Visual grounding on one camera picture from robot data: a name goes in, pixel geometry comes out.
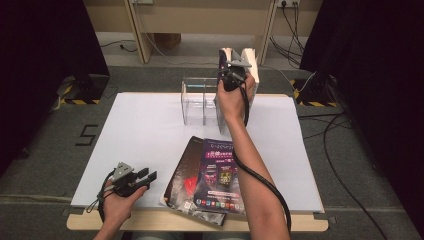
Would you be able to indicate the white wall socket with plugs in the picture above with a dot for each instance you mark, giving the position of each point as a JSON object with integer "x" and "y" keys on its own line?
{"x": 288, "y": 3}

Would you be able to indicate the person's right hand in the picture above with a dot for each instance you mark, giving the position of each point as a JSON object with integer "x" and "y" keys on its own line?
{"x": 235, "y": 105}

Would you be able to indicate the clear acrylic book rack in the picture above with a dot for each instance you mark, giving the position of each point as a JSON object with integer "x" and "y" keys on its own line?
{"x": 196, "y": 106}

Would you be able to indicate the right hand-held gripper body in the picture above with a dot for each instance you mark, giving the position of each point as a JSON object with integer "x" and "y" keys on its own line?
{"x": 233, "y": 80}

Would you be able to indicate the black stand base striped tape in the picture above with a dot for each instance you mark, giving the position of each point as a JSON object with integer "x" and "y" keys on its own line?
{"x": 316, "y": 90}
{"x": 85, "y": 87}

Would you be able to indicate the person's left hand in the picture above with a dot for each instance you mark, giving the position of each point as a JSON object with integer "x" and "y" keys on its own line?
{"x": 120, "y": 210}

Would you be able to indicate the brown cardboard box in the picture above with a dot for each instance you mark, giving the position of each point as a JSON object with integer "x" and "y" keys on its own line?
{"x": 166, "y": 40}

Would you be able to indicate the black and red magazine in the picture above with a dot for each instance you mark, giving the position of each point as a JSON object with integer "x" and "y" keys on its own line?
{"x": 181, "y": 176}

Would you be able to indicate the beige wooden desk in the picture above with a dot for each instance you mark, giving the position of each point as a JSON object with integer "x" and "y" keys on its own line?
{"x": 200, "y": 16}

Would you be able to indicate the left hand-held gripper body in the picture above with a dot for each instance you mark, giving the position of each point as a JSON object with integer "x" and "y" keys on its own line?
{"x": 125, "y": 183}

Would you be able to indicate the black curtain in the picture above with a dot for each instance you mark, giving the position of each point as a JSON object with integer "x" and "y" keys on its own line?
{"x": 40, "y": 66}
{"x": 376, "y": 66}

